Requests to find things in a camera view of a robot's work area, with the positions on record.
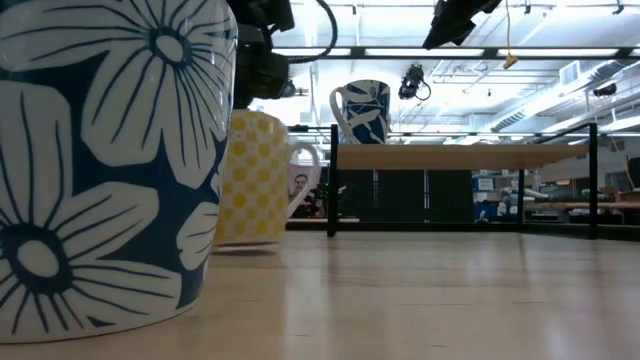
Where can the white ceiling air vent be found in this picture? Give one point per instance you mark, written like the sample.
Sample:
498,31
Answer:
570,74

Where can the wooden shelf riser black legs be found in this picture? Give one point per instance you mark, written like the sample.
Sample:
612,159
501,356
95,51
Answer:
450,156

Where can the black ceiling camera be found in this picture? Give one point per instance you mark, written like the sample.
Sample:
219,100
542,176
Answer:
411,82

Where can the yellow white checkered mug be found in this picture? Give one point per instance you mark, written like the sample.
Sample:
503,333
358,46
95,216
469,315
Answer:
255,180

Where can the black table frame rails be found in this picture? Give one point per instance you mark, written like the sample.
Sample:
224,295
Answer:
425,226

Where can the person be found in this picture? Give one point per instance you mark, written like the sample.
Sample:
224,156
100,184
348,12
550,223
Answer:
300,186

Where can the black ceiling fixture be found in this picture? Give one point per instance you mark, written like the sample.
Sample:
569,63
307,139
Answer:
605,90

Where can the blue mug white leaf print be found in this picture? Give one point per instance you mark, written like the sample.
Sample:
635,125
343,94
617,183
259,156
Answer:
367,115

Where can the blue mug white flower print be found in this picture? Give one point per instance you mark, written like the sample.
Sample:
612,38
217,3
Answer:
125,175

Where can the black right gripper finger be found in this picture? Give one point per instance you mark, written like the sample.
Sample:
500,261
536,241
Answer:
460,17

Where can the wooden top metal workbench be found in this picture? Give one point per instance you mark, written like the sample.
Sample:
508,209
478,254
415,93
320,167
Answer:
575,205

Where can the black overhead rig frame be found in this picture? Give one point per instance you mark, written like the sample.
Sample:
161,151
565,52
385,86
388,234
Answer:
492,52

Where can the black partition panel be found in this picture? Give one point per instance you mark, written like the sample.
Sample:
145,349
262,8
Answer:
400,195

